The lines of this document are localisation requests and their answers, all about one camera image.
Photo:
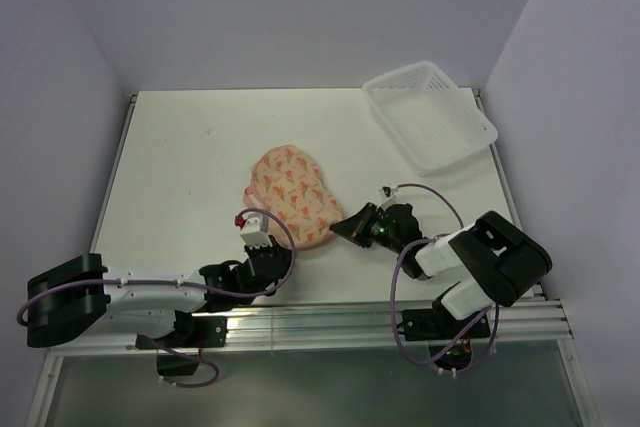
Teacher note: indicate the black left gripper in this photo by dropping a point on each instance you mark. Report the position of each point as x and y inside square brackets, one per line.
[283, 252]

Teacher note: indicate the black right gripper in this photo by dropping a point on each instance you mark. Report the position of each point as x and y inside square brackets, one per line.
[355, 226]

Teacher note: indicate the pink floral mesh laundry bag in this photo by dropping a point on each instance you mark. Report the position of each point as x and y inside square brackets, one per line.
[287, 182]

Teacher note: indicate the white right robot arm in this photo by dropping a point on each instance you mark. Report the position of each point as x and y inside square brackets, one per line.
[501, 261]

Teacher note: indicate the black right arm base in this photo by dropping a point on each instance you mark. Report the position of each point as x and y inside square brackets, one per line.
[436, 323]

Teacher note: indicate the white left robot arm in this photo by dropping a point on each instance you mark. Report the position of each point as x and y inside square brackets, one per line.
[83, 295]

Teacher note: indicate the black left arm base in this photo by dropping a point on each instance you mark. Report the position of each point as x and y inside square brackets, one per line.
[181, 352]

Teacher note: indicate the white perforated plastic basket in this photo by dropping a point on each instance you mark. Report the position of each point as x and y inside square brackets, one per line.
[426, 117]

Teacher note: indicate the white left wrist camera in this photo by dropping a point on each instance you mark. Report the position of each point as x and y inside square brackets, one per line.
[253, 230]

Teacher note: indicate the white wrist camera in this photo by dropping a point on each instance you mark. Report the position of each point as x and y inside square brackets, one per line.
[253, 230]
[387, 196]

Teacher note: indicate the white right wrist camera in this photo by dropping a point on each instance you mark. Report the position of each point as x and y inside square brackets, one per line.
[387, 196]

